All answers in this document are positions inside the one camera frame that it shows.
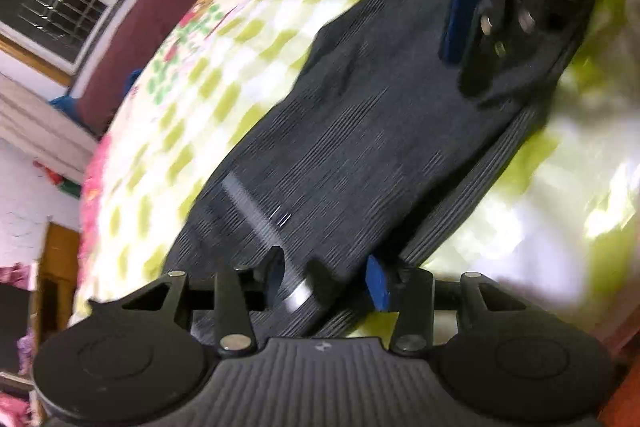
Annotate brown wooden cabinet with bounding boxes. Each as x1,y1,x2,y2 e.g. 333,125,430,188
30,221,80,350

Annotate green checkered plastic bed cover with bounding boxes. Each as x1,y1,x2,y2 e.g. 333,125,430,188
73,0,639,335

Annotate beige curtain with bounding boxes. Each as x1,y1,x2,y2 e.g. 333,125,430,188
0,75,98,184

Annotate pink floral bedsheet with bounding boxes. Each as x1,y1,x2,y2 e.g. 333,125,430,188
79,0,340,288

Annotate dark grey striped pants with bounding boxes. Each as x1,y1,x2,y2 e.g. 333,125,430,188
165,0,591,340

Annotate pink clothes pile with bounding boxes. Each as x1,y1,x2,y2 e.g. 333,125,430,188
1,263,32,426

